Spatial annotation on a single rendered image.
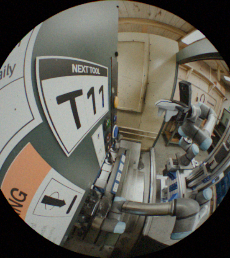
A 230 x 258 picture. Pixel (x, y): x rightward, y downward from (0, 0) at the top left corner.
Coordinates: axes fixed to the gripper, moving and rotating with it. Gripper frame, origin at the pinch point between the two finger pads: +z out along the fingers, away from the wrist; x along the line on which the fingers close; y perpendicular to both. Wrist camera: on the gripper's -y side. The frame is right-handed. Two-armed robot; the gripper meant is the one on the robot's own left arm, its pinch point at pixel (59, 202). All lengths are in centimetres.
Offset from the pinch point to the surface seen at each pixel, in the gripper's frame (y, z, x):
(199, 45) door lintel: -84, -64, 57
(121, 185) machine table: 34, -29, 32
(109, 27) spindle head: -54, -21, 26
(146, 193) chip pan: 57, -63, 32
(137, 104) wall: -20, -29, 100
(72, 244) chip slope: 52, -6, -70
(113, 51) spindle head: -50, -21, 29
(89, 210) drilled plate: 25.1, -11.5, 0.1
